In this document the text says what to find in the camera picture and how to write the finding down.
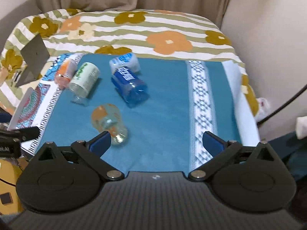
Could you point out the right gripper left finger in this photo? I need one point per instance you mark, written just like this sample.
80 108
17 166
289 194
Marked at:
90 152

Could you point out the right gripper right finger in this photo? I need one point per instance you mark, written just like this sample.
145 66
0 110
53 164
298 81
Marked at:
223 153

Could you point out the clear cup orange print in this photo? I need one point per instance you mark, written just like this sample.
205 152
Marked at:
107 117

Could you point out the blue plastic cup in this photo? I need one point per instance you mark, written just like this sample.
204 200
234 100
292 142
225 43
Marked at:
129 86

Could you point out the orange label plastic cup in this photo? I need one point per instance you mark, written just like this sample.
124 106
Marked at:
65 73

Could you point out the white cup blue label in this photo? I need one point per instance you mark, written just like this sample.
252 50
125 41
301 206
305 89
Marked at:
129 60

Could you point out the white plastic bag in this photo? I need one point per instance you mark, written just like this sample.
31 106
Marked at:
264 109

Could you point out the teal patterned cloth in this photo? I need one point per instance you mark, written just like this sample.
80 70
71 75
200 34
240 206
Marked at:
186 99

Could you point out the white cloth item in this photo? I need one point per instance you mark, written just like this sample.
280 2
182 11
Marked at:
301 127

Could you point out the grey open laptop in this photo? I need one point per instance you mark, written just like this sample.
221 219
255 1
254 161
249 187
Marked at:
35 55

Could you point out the grey headboard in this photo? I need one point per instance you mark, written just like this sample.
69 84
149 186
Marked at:
7 24

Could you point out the floral striped duvet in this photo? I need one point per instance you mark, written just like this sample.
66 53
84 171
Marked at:
146 33

